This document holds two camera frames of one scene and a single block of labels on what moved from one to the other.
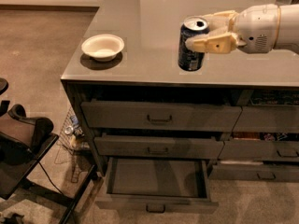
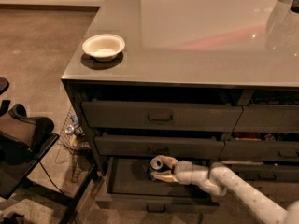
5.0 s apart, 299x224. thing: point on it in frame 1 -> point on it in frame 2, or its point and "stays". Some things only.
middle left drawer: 195,147 stays
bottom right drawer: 255,173 stays
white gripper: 256,28 -> 184,172
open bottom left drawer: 163,185 stays
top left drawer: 154,116 stays
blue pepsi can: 187,59 -> 156,164
